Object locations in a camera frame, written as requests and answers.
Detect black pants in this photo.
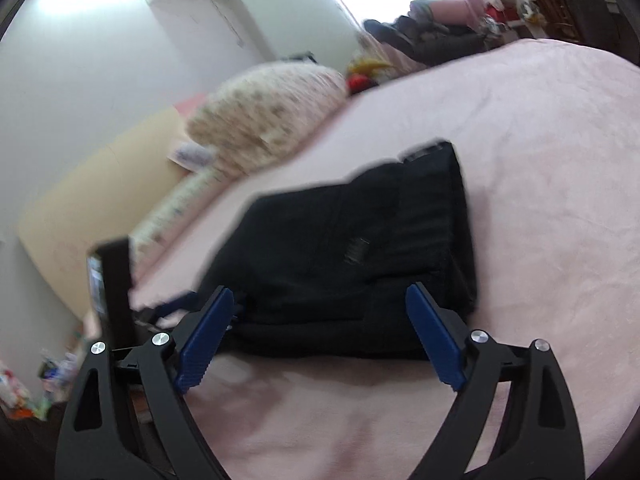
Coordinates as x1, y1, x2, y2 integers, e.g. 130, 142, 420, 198
198, 141, 477, 360

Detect bear print long pillow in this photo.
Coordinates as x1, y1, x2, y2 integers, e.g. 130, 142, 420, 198
129, 166, 229, 269

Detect cream bed headboard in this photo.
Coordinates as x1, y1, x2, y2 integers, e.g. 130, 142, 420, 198
17, 106, 186, 320

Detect purple floral pillow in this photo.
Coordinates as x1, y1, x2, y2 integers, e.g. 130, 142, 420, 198
167, 141, 215, 172

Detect rolled bear print duvet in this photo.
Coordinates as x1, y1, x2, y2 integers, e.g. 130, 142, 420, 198
186, 61, 348, 176

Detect yellow red plush toy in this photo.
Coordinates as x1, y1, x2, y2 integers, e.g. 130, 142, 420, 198
346, 58, 395, 96

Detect pile of dark clothes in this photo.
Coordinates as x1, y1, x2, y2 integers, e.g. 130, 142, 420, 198
362, 0, 487, 67

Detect wooden chair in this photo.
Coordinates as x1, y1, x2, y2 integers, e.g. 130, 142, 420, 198
535, 0, 582, 44

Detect cluttered desk items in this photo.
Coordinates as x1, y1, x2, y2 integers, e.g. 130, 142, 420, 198
466, 0, 547, 39

